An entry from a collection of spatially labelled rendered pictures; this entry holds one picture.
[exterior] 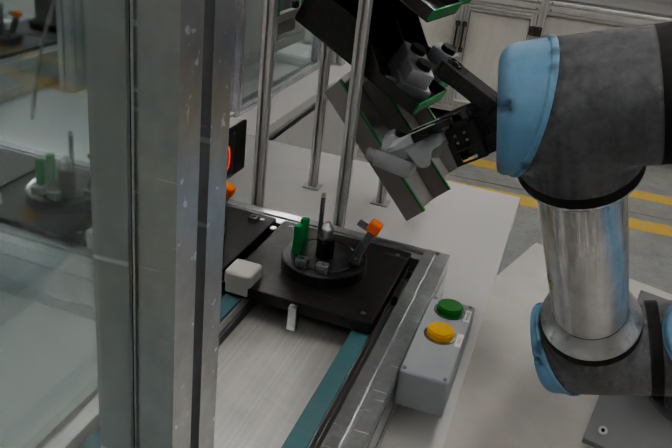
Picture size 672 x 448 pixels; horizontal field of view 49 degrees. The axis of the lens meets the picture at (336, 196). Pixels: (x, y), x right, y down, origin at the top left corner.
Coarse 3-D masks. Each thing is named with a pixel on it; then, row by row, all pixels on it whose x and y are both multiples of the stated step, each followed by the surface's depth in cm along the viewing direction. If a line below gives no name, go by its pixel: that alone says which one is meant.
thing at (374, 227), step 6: (360, 222) 115; (372, 222) 114; (378, 222) 115; (366, 228) 115; (372, 228) 114; (378, 228) 114; (366, 234) 115; (372, 234) 115; (366, 240) 116; (360, 246) 116; (366, 246) 116; (360, 252) 117; (354, 258) 117
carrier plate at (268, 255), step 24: (288, 240) 128; (360, 240) 130; (264, 264) 119; (384, 264) 124; (408, 264) 127; (264, 288) 113; (288, 288) 114; (312, 288) 114; (360, 288) 116; (384, 288) 117; (312, 312) 110; (336, 312) 109; (360, 312) 110
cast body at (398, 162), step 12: (396, 132) 120; (408, 132) 120; (384, 144) 121; (372, 156) 124; (384, 156) 121; (396, 156) 121; (408, 156) 121; (384, 168) 122; (396, 168) 121; (408, 168) 120
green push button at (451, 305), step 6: (444, 300) 115; (450, 300) 115; (438, 306) 114; (444, 306) 113; (450, 306) 114; (456, 306) 114; (462, 306) 114; (444, 312) 113; (450, 312) 112; (456, 312) 113; (462, 312) 114
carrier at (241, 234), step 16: (224, 224) 126; (240, 224) 131; (256, 224) 132; (272, 224) 133; (224, 240) 125; (240, 240) 126; (256, 240) 128; (224, 256) 120; (240, 256) 122; (224, 272) 117
